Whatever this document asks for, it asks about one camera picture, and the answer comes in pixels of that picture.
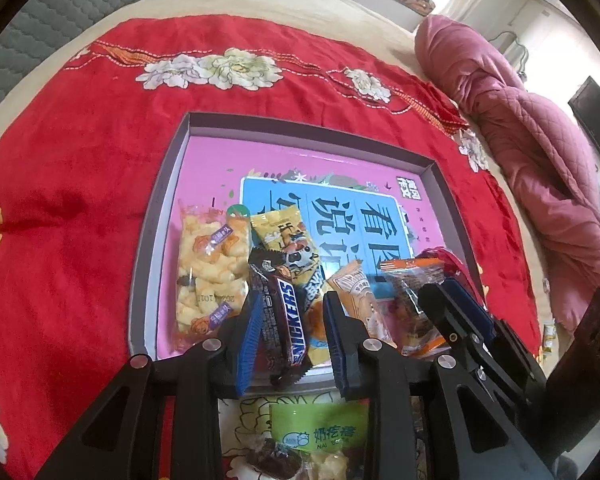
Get red snack packet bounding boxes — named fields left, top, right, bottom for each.
left=420, top=246, right=465, bottom=277

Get green label snack packet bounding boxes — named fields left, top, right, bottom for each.
left=270, top=400, right=371, bottom=480

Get grey quilted headboard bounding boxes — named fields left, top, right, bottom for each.
left=0, top=0, right=196, bottom=126

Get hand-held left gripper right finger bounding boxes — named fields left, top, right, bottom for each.
left=322, top=290, right=556, bottom=480

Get dark brown candy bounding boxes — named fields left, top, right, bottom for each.
left=245, top=437, right=303, bottom=480

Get pink quilt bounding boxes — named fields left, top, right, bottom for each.
left=414, top=14, right=600, bottom=331

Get clear packet orange ends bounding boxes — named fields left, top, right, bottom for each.
left=380, top=257, right=453, bottom=358

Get patterned cloth bundle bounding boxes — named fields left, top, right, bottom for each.
left=396, top=0, right=437, bottom=16

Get dark brown chocolate bar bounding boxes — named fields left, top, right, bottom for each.
left=247, top=247, right=313, bottom=391

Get shallow grey box pink print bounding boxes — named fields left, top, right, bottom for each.
left=127, top=111, right=491, bottom=401

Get peach snack packet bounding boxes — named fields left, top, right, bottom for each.
left=327, top=257, right=398, bottom=348

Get yellow snack packet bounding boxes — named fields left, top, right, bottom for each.
left=250, top=208, right=341, bottom=368

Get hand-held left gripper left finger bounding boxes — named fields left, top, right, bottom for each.
left=35, top=292, right=263, bottom=480

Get clear puffed snack packet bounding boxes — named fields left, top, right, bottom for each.
left=172, top=200, right=251, bottom=348

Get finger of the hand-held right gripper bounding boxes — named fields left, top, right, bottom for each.
left=418, top=283, right=487, bottom=370
left=444, top=279, right=497, bottom=347

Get red floral blanket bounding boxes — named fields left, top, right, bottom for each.
left=0, top=16, right=546, bottom=480

